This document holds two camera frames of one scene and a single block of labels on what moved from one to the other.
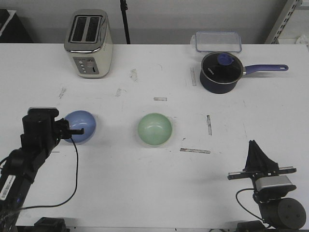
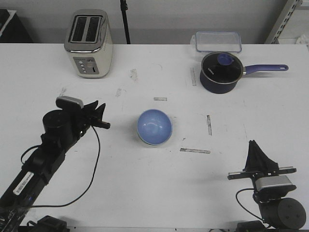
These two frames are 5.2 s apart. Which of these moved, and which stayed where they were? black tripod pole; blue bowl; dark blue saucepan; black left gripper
Moved: blue bowl; black left gripper
Stayed: black tripod pole; dark blue saucepan
